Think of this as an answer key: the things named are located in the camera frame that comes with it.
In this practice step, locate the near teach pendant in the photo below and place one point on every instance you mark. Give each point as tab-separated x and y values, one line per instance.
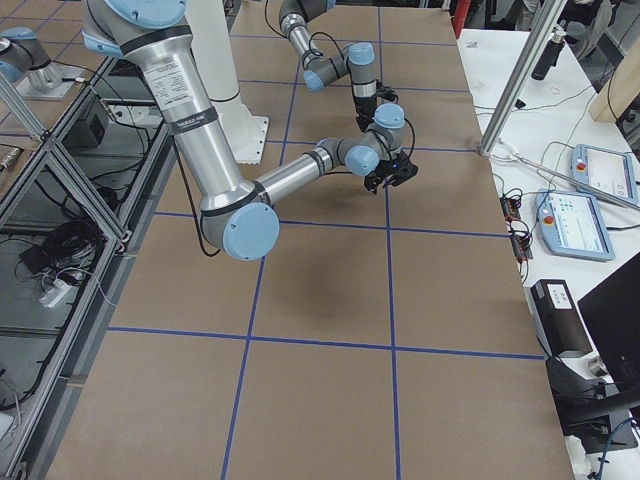
572	225

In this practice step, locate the far teach pendant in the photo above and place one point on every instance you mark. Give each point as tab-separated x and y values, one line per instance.
605	170

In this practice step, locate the small circuit board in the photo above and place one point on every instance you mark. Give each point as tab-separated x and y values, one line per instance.
519	232

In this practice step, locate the black thermos bottle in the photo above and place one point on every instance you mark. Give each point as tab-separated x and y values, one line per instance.
550	54

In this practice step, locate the white power strip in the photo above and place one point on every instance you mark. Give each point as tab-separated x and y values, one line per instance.
55	293

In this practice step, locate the black box with label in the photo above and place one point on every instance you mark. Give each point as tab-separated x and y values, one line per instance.
563	332

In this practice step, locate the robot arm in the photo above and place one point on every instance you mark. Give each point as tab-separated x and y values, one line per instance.
237	215
355	60

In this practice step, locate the aluminium frame post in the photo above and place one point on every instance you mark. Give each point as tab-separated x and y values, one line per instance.
530	54

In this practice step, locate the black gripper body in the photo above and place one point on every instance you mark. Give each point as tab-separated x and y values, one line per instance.
382	171
362	108

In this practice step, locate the teach pendant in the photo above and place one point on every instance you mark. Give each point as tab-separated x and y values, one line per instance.
605	170
572	225

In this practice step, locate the black monitor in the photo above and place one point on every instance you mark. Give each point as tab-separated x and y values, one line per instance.
610	312

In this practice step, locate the aluminium frame rack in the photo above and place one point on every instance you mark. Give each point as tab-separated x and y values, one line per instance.
73	207

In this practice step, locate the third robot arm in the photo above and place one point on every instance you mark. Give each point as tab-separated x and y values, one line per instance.
26	63

